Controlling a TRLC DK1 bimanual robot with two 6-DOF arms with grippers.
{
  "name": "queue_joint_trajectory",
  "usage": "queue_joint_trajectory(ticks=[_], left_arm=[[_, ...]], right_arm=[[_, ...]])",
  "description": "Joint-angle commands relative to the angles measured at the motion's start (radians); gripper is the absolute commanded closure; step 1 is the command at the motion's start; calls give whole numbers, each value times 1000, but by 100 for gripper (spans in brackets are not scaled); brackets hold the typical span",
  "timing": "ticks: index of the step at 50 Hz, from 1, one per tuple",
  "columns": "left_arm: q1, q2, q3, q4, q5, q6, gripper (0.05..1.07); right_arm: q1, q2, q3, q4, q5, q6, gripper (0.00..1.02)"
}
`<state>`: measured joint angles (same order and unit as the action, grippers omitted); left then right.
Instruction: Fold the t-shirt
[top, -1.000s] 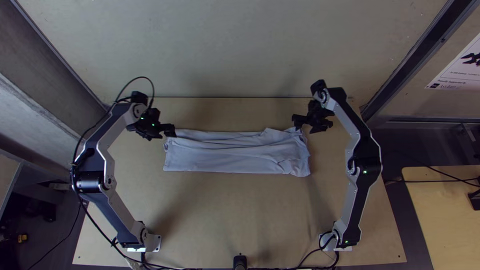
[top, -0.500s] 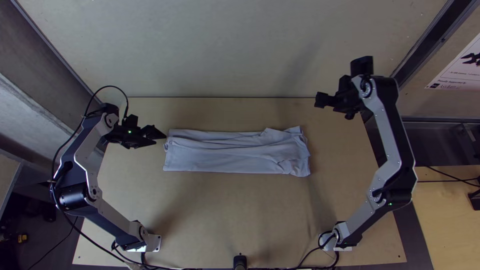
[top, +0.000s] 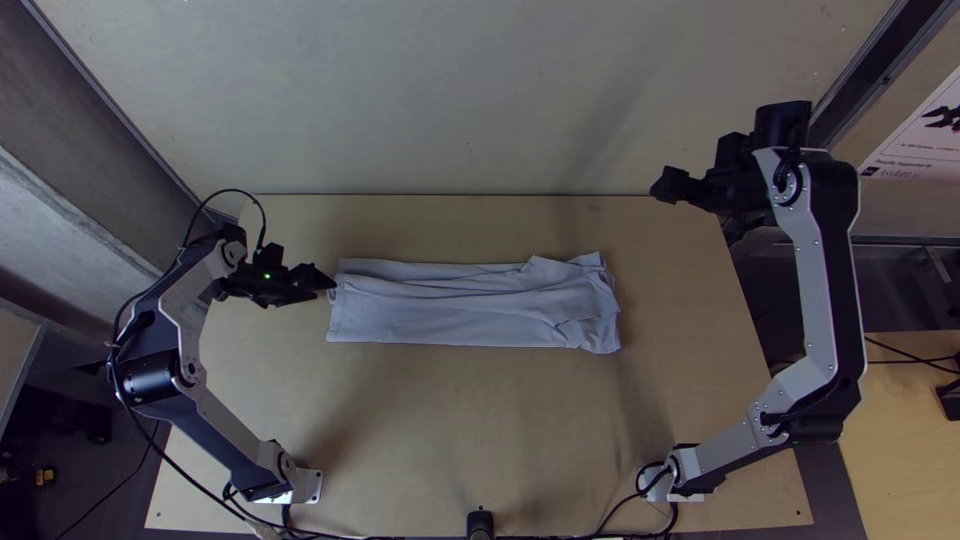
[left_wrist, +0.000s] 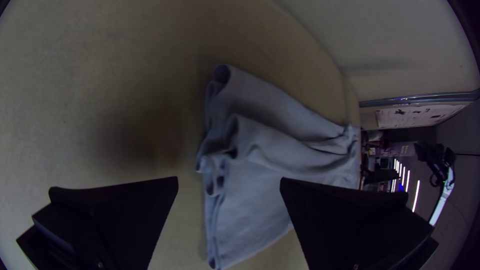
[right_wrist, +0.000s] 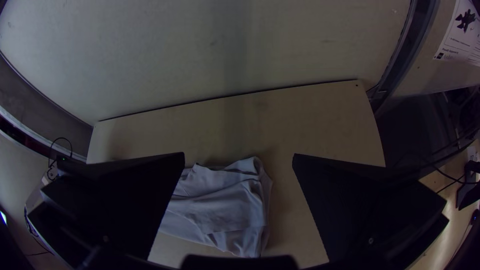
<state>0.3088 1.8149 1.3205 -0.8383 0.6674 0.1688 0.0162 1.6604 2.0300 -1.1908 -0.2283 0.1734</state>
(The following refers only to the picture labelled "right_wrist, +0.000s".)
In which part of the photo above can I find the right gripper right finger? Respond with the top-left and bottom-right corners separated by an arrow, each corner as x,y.
292,152 -> 450,264

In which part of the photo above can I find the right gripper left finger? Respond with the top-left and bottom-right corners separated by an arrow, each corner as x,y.
26,151 -> 186,263

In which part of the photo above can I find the light grey t-shirt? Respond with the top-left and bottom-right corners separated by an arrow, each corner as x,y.
157,155 -> 274,259

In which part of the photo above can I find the pale wooden side table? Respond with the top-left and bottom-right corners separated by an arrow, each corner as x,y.
408,142 -> 480,270

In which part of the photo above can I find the black desk device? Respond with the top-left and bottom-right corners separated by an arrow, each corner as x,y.
455,160 -> 480,212

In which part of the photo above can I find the black cable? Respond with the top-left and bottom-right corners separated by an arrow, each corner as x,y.
433,164 -> 467,195
47,137 -> 74,170

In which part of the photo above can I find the white printed wall poster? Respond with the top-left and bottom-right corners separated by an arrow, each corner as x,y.
432,0 -> 480,68

